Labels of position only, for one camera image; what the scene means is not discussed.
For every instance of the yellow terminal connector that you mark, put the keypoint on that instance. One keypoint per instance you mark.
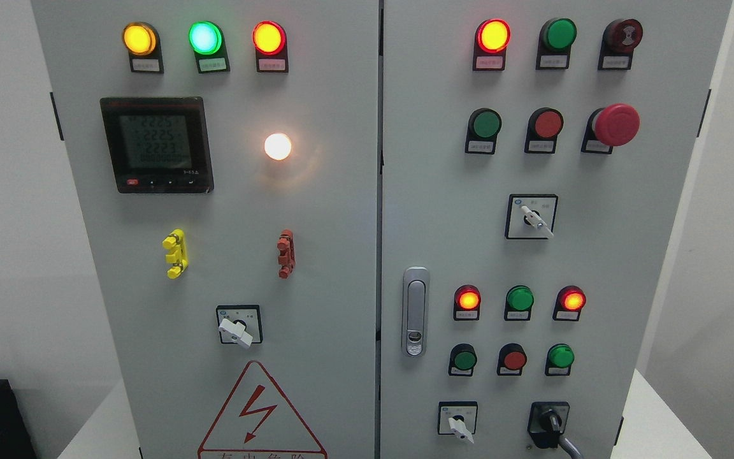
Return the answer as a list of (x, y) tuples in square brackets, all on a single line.
[(176, 256)]

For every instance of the grey left cabinet door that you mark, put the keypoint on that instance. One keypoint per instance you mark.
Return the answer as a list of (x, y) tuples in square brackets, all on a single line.
[(318, 325)]

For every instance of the white selector switch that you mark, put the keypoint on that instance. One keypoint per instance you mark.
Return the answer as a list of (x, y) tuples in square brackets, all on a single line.
[(531, 216), (458, 419)]

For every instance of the green push button lower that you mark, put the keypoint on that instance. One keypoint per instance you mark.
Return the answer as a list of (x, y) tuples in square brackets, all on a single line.
[(462, 360)]

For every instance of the red lit indicator left door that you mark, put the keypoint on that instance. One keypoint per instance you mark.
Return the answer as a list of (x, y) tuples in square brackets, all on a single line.
[(270, 47)]

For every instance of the grey cabinet door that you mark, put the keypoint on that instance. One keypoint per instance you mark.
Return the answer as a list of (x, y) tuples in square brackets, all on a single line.
[(446, 210), (318, 325)]

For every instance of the green push button upper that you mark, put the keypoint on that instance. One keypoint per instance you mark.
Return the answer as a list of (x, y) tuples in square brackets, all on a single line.
[(483, 127)]

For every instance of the red push button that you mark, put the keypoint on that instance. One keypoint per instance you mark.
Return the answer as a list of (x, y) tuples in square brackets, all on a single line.
[(512, 359), (544, 126)]

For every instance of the green indicator lower middle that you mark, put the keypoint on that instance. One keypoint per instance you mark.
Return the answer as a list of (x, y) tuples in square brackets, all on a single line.
[(519, 303)]

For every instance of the red emergency stop button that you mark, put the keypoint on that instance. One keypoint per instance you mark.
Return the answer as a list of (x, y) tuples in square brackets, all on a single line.
[(609, 127)]

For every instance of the red indicator lower right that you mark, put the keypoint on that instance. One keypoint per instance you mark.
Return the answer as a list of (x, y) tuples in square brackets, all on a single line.
[(569, 304)]

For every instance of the red high voltage warning sticker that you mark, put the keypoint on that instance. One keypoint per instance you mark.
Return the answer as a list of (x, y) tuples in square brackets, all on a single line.
[(257, 420)]

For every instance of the black digital power meter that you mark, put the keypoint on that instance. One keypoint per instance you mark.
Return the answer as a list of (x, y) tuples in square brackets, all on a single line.
[(158, 145)]

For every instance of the white selector switch left door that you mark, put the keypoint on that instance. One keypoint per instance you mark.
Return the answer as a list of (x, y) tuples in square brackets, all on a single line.
[(239, 325)]

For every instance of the white selector switch bottom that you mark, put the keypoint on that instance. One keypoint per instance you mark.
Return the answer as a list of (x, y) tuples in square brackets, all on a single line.
[(458, 419)]

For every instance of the grey right cabinet door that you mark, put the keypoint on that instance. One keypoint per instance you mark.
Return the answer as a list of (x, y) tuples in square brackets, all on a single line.
[(446, 210)]

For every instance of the white selector switch upper right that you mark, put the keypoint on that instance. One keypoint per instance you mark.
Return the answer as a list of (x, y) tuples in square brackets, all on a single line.
[(531, 216)]

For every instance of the dark red buzzer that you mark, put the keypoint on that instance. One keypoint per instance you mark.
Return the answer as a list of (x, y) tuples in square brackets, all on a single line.
[(619, 41)]

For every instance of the green push button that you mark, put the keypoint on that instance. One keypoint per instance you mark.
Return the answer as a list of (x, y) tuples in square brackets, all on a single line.
[(483, 127), (462, 360)]

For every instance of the red lit indicator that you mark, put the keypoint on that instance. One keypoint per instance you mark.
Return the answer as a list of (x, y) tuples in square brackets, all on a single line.
[(490, 45), (466, 305)]

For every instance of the green indicator top right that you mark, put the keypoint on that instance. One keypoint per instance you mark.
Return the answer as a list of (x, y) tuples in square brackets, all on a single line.
[(555, 42)]

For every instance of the white lit indicator light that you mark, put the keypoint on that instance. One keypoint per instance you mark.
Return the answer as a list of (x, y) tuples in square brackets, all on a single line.
[(277, 146)]

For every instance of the green button lower right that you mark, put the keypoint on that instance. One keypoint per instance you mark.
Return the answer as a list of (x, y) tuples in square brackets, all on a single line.
[(559, 362)]

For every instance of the silver door handle lock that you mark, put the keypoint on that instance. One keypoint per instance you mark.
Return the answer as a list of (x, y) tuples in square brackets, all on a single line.
[(415, 296)]

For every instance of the green lit indicator light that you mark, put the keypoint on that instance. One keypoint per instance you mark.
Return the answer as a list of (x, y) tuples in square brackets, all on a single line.
[(209, 47)]

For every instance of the black knob selector switch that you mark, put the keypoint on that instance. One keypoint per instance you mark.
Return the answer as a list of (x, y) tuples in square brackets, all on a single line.
[(547, 422)]

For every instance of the red lit indicator top right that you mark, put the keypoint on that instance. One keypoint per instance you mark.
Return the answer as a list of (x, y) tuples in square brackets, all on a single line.
[(490, 45)]

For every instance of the yellow indicator light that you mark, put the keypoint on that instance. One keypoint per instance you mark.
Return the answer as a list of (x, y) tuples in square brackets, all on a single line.
[(143, 45)]

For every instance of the red push button lower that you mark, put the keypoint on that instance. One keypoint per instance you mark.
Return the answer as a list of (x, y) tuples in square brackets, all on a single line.
[(512, 359)]

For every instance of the red lit indicator lower left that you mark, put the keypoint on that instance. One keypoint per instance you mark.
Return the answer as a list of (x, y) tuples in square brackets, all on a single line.
[(466, 305)]

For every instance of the red push button upper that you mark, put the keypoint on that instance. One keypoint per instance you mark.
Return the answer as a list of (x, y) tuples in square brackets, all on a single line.
[(544, 126)]

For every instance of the red terminal connector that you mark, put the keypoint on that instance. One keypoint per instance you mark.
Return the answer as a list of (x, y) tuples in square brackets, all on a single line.
[(286, 254)]

